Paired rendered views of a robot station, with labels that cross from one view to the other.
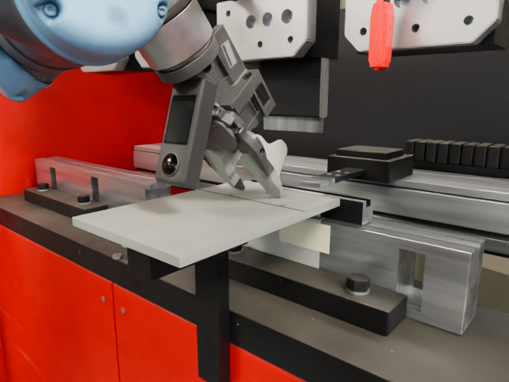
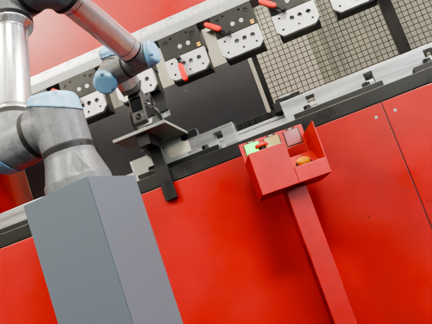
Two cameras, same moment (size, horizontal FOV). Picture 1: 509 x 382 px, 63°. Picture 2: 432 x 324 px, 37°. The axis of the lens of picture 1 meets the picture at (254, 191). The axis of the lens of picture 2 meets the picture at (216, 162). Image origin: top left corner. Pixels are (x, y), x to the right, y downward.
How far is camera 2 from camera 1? 1.78 m
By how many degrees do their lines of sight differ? 37
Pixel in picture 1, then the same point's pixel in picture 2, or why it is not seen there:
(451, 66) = (198, 108)
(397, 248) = (212, 134)
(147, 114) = (8, 207)
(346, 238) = (195, 141)
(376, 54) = (184, 76)
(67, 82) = not seen: outside the picture
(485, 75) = (215, 107)
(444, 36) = (198, 69)
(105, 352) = not seen: hidden behind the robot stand
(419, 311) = not seen: hidden behind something
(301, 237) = (179, 151)
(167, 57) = (132, 84)
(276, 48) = (146, 89)
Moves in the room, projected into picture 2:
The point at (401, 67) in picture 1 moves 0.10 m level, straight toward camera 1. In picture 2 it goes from (176, 117) to (177, 111)
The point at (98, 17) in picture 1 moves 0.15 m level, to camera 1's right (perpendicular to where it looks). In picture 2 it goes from (156, 56) to (200, 49)
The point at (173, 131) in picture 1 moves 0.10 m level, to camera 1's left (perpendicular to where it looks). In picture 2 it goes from (135, 108) to (107, 114)
